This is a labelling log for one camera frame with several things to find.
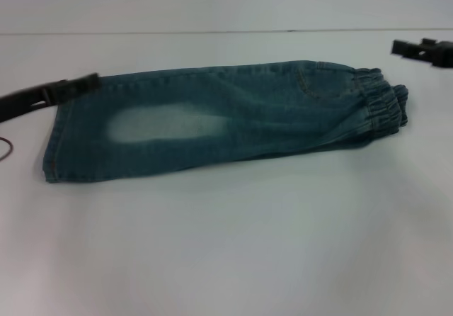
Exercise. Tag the blue denim shorts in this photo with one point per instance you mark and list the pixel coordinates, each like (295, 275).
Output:
(247, 117)

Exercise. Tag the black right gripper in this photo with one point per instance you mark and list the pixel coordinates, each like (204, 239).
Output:
(442, 54)

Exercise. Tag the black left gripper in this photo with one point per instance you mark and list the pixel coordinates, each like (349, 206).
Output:
(21, 105)

